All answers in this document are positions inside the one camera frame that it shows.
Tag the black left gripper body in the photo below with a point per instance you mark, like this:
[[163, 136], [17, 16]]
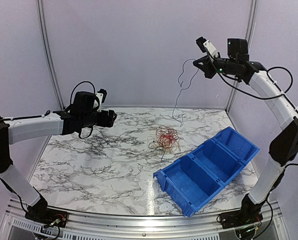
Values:
[[88, 119]]

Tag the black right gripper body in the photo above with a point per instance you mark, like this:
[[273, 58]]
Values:
[[227, 67]]

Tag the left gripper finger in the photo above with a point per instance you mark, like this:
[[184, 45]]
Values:
[[112, 115], [109, 123]]

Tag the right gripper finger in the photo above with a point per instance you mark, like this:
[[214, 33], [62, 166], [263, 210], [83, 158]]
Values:
[[203, 62], [207, 70]]

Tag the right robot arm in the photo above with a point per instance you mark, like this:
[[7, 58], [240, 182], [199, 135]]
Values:
[[283, 149]]

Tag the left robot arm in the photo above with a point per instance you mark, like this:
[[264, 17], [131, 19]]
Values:
[[84, 112]]

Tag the blue three-compartment bin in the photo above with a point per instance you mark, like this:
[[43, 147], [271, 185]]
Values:
[[194, 179]]

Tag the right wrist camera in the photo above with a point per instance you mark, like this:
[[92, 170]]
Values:
[[206, 46]]

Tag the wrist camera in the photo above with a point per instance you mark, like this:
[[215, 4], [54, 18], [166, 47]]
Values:
[[99, 99], [206, 46]]

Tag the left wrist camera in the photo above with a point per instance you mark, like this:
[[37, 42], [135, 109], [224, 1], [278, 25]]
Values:
[[99, 99]]

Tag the aluminium front frame rail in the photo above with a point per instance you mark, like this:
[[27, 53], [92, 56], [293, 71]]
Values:
[[97, 226]]

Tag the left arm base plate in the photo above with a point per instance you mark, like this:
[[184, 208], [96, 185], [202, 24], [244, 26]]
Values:
[[58, 217]]

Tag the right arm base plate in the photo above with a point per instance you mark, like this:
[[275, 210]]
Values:
[[238, 218]]

